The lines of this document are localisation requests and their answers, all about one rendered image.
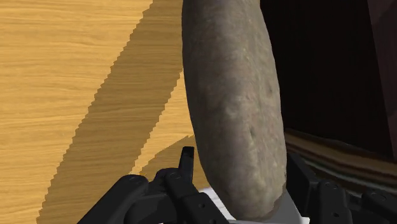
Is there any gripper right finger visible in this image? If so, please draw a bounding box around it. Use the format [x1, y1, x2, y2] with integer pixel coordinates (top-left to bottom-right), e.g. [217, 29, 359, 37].
[286, 151, 397, 224]

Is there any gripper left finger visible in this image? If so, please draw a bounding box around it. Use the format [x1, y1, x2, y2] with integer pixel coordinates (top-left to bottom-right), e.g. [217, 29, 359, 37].
[77, 146, 230, 224]

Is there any brown potato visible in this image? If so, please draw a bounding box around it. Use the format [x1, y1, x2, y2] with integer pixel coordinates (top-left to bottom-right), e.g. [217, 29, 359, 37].
[181, 0, 288, 221]

